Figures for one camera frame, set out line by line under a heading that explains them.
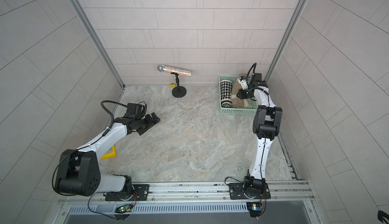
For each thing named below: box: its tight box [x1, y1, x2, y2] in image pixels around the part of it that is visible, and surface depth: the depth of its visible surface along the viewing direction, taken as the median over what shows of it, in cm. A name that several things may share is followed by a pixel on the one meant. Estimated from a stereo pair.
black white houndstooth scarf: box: [219, 79, 233, 108], surface depth 107 cm
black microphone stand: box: [170, 71, 187, 98], surface depth 114 cm
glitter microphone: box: [157, 64, 192, 78], surface depth 98 cm
